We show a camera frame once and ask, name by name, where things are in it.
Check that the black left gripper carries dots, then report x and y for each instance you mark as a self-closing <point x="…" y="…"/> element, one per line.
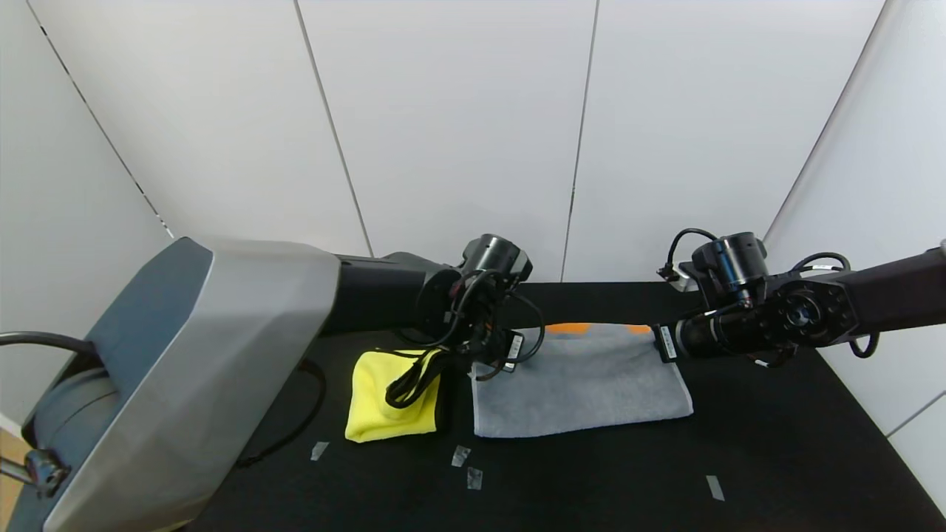
<point x="514" y="346"/>

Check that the yellow microfibre towel black trim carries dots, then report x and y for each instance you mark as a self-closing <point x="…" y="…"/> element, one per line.
<point x="369" y="414"/>

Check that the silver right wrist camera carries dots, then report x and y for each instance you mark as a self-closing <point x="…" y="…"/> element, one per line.
<point x="691" y="281"/>

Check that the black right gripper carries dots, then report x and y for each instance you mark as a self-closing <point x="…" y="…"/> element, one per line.
<point x="666" y="343"/>

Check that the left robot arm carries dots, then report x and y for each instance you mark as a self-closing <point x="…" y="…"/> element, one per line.
<point x="222" y="332"/>

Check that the grey towel with orange stripes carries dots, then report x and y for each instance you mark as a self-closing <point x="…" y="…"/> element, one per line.
<point x="584" y="384"/>

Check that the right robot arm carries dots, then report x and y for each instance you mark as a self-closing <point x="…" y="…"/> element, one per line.
<point x="887" y="292"/>

